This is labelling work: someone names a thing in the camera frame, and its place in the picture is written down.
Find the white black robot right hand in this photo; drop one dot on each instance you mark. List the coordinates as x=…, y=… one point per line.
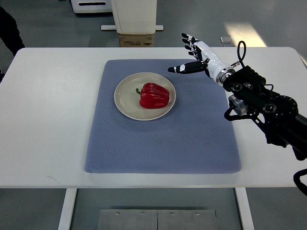
x=206, y=61

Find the red bell pepper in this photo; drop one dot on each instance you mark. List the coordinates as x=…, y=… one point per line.
x=153, y=96

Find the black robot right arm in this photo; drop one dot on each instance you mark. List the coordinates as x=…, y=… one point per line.
x=276, y=115

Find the cream round plate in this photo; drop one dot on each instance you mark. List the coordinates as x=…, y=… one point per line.
x=127, y=100

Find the metal floor plate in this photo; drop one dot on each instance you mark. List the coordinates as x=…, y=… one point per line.
x=157, y=219

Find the grey floor socket cover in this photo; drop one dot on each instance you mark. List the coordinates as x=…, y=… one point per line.
x=226, y=39

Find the blue woven mat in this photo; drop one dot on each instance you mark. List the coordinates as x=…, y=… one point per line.
x=192, y=138

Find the cardboard box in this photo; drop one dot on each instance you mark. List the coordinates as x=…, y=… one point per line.
x=136, y=40

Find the white base bar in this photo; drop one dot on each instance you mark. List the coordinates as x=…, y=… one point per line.
x=113, y=27

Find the white cabinet with slot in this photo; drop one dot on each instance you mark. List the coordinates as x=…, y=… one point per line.
x=91, y=6

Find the right white table leg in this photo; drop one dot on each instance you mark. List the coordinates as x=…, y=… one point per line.
x=244, y=209

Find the white table leg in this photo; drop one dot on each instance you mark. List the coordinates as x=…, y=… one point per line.
x=67, y=209
x=244, y=209

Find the left white table leg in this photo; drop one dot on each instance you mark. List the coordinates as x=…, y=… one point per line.
x=67, y=209

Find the white pedestal column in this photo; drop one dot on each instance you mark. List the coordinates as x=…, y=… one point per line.
x=134, y=17

